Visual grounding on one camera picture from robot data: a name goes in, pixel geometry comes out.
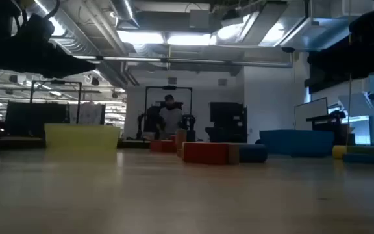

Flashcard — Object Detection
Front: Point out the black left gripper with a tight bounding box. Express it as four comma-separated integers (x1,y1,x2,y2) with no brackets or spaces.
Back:
0,38,96,79

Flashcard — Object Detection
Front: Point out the green cylinder block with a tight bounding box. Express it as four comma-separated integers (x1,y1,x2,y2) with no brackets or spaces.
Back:
346,146,374,156

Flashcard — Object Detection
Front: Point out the natural wood cylinder block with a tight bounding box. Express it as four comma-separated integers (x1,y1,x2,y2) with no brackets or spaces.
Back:
175,129,188,151

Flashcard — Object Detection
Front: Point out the red arch block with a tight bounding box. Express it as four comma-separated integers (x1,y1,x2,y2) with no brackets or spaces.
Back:
182,142,230,166

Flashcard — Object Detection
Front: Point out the blue cylinder block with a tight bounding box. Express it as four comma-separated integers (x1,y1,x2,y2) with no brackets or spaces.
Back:
238,144,268,164

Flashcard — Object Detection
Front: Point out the white printed board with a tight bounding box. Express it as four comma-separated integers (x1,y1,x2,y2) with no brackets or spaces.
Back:
69,103,106,125

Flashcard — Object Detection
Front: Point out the black monitor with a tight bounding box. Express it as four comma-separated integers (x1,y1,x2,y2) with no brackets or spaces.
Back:
5,101,70,137

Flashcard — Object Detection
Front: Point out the yellow plastic bin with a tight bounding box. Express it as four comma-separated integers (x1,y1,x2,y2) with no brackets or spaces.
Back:
44,123,121,151

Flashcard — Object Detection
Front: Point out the ceiling light panel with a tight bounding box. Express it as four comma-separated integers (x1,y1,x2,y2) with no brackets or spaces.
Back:
117,31,212,46

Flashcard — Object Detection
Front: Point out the whiteboard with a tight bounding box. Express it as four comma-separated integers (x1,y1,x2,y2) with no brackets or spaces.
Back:
293,97,329,131

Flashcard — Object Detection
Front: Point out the cluttered black desk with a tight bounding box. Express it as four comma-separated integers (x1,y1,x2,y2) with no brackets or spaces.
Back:
306,110,356,146

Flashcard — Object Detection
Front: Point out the person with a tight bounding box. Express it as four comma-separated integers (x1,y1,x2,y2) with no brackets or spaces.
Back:
158,94,183,140

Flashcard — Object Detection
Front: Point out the blue plastic bin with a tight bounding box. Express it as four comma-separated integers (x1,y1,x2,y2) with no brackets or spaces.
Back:
258,129,335,158

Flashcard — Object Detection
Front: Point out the black gantry frame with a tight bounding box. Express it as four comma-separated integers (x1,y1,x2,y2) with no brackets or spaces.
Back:
144,86,193,139
30,80,82,125

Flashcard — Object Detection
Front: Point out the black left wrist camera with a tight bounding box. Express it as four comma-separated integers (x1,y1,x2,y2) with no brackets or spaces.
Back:
18,13,56,43

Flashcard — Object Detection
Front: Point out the large silver duct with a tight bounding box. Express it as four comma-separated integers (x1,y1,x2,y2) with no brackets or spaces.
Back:
258,0,374,52

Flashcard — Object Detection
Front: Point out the black left camera cable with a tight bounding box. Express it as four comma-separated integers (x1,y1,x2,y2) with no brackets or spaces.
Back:
42,0,61,20

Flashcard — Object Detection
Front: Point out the silver round duct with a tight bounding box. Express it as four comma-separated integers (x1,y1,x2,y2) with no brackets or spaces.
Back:
108,0,141,30

